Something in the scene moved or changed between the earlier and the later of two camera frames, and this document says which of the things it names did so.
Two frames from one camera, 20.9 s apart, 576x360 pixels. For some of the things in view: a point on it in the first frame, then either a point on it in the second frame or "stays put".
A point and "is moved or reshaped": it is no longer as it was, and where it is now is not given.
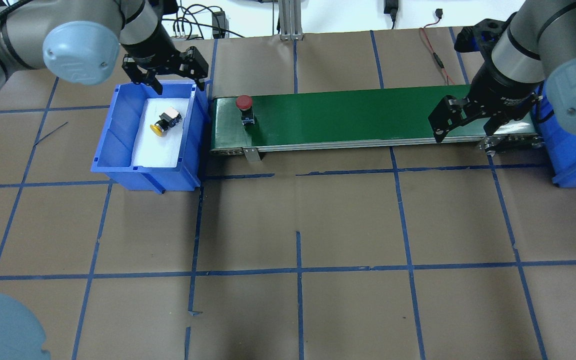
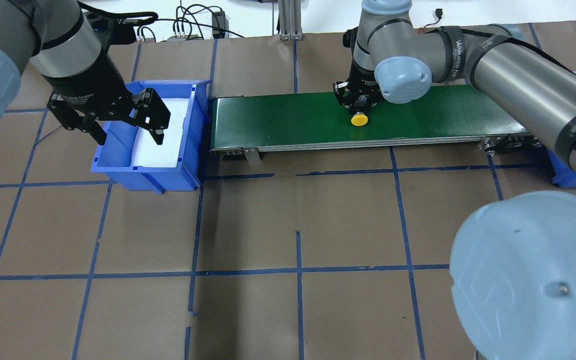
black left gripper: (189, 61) -> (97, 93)
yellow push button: (166, 120) is moved or reshaped
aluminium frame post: (290, 12) stays put
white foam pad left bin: (157, 132) stays put
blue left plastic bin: (114, 153) stays put
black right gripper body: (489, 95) -> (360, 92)
